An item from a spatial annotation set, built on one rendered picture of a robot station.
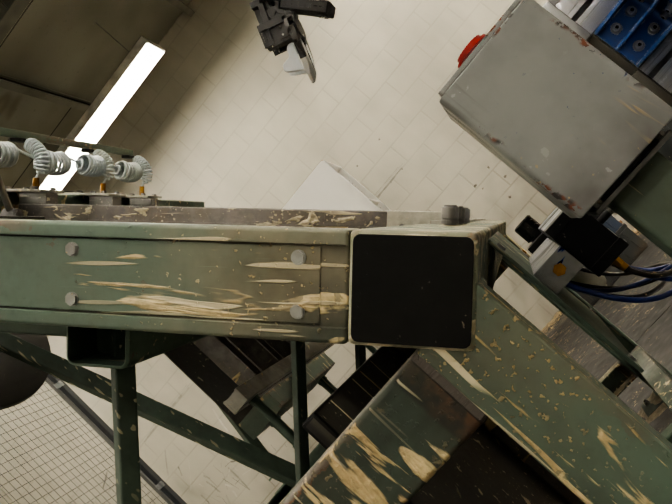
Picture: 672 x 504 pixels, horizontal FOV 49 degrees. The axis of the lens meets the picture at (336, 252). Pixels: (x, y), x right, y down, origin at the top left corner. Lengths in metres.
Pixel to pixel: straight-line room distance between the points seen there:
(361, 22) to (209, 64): 1.44
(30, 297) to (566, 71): 0.58
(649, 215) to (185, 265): 0.44
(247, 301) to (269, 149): 6.06
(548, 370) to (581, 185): 0.17
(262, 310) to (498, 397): 0.24
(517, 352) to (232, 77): 6.40
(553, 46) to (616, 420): 0.33
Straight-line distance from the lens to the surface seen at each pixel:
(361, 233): 0.70
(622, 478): 0.73
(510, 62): 0.69
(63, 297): 0.83
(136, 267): 0.78
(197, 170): 7.00
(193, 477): 7.38
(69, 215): 1.98
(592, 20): 1.30
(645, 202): 0.72
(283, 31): 1.63
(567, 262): 0.97
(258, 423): 2.40
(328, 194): 5.16
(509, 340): 0.69
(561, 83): 0.69
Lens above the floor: 0.80
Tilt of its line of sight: 8 degrees up
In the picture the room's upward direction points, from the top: 48 degrees counter-clockwise
